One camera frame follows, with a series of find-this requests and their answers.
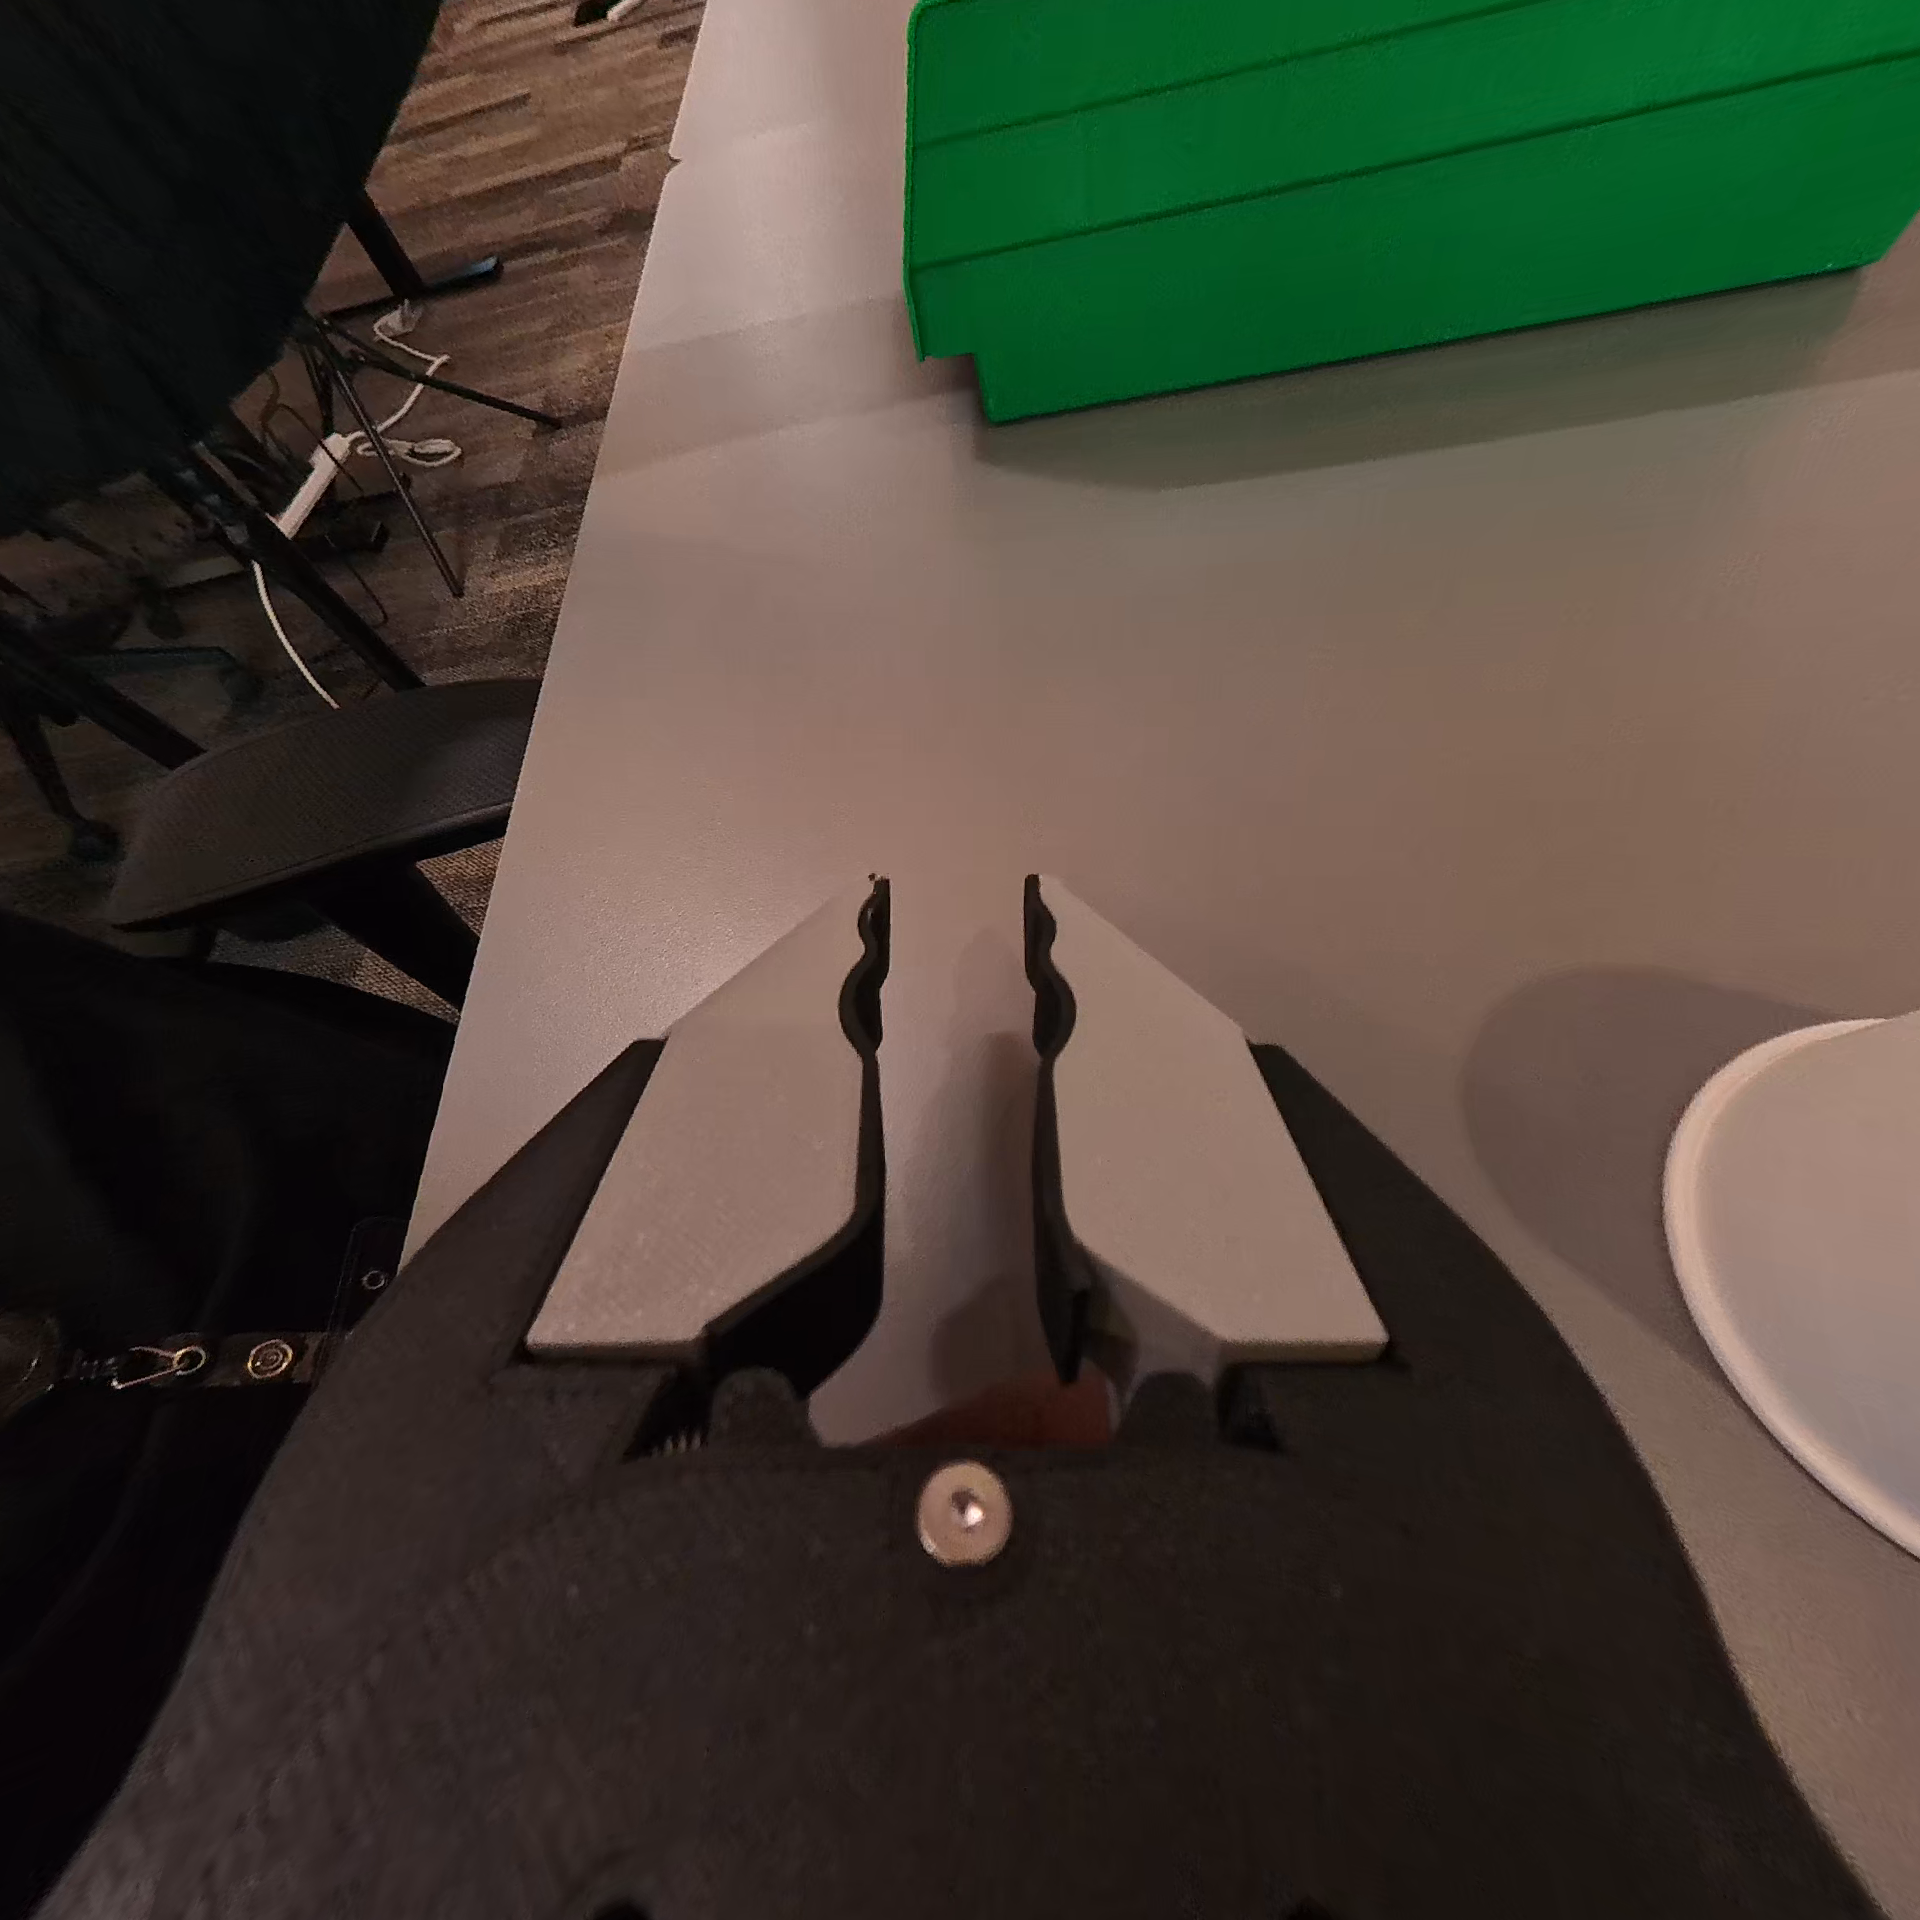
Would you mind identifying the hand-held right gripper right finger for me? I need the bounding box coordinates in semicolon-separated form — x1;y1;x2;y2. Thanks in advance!
1019;874;1392;1390

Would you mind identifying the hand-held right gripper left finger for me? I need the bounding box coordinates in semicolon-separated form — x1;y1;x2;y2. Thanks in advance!
525;874;893;1408

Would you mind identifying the white paper cup green band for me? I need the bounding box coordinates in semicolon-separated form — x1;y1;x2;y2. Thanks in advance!
1662;1014;1920;1562

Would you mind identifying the black office chair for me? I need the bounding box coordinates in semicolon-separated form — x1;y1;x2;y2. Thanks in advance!
0;599;542;1025

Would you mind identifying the black tripod stand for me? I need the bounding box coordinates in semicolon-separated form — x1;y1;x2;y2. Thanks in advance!
151;217;567;696

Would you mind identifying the white power strip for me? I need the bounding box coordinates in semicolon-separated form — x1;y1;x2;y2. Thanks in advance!
270;433;365;538

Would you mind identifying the green plastic bin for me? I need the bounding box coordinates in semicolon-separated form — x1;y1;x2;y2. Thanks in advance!
902;0;1920;425

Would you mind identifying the dark fabric panel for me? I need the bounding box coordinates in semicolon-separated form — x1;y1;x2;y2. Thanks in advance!
0;0;442;519

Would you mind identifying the black lanyard with metal clip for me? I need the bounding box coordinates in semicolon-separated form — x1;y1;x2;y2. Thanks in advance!
0;1219;408;1401

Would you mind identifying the white cable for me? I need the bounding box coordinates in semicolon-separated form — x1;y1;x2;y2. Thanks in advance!
258;297;464;712

